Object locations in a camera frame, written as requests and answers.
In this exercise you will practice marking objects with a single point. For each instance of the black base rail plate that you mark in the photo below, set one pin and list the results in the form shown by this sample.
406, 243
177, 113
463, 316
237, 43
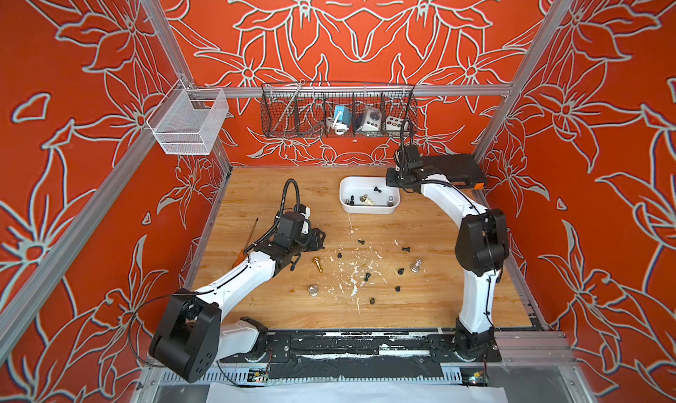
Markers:
286, 345

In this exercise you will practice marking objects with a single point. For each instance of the white plastic storage box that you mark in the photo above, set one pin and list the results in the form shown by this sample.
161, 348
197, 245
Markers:
358, 186

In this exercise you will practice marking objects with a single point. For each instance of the white dotted cube in basket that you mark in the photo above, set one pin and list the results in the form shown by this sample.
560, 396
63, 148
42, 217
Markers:
395, 125

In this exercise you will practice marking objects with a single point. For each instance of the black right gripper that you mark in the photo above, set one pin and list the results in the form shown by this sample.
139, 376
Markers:
389, 178

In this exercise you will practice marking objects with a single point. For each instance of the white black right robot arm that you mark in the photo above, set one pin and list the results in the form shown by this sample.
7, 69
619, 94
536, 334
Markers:
482, 243

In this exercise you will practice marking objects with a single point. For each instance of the teal box in basket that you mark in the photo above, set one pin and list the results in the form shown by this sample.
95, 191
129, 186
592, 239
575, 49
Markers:
342, 116

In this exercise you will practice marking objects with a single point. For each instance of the black orange tool case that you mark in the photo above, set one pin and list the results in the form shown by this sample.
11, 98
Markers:
461, 170

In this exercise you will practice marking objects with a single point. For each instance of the orange handled screwdriver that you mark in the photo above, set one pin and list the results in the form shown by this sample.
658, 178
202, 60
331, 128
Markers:
242, 253

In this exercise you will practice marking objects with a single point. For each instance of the clear plastic wall bin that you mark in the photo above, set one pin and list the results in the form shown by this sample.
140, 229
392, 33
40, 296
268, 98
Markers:
181, 129

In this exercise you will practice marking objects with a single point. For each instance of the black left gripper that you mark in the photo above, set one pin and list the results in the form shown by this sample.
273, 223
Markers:
315, 241

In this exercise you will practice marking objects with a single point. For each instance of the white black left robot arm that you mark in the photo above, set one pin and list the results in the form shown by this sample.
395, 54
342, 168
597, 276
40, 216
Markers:
192, 335

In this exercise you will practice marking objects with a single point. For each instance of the black wire wall basket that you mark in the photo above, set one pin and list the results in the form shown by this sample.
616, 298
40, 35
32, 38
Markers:
310, 110

